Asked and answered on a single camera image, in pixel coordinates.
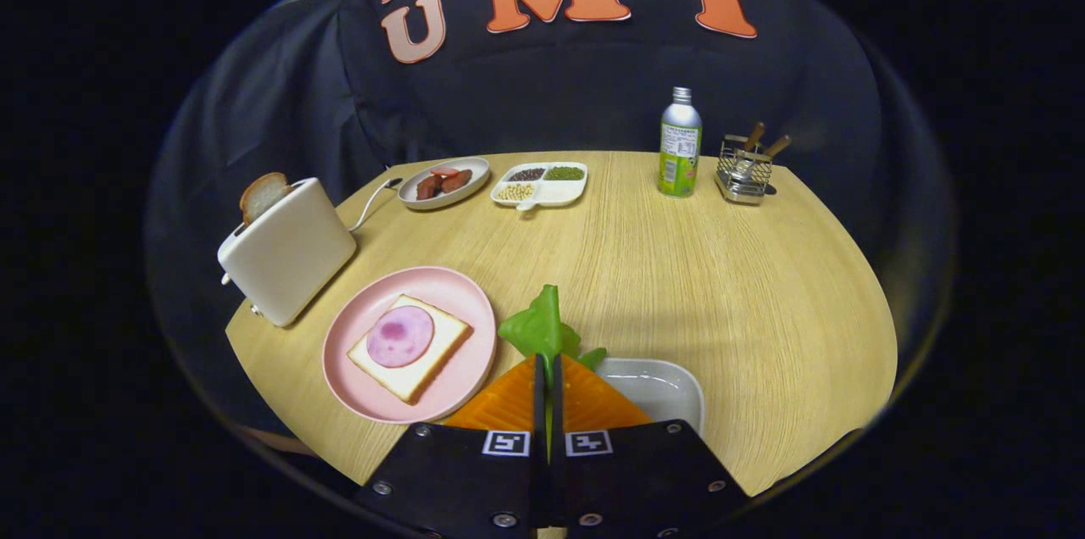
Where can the white divided dish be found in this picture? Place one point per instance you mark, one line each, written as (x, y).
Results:
(559, 193)

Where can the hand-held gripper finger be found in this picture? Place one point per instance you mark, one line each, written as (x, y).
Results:
(539, 412)
(557, 412)

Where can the brown grilled meat piece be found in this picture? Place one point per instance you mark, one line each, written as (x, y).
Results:
(427, 187)
(456, 180)

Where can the pile of yellow beans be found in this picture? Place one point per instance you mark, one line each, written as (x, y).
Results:
(514, 191)

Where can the toasted bread slice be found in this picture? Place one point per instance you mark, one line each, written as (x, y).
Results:
(261, 196)

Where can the pink round plate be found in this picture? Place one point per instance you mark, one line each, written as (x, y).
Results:
(458, 293)

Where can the pile of green beans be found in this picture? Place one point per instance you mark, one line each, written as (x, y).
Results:
(564, 173)

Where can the silver green-labelled bottle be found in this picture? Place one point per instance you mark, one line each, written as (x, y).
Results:
(680, 158)

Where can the white bread slice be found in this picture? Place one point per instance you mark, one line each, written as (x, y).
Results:
(415, 382)

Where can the white rectangular dish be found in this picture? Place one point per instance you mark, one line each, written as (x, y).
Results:
(661, 391)

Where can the pink sausage slice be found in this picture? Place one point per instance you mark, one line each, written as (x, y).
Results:
(445, 171)

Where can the green lettuce leaf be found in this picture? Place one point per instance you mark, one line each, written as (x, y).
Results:
(538, 327)

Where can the cream white toaster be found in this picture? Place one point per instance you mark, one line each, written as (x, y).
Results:
(292, 255)

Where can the pink ham slice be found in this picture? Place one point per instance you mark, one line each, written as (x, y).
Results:
(398, 336)

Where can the grey round plate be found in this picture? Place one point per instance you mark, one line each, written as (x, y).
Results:
(475, 171)

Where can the pile of dark red beans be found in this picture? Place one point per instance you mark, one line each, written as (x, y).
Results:
(525, 175)

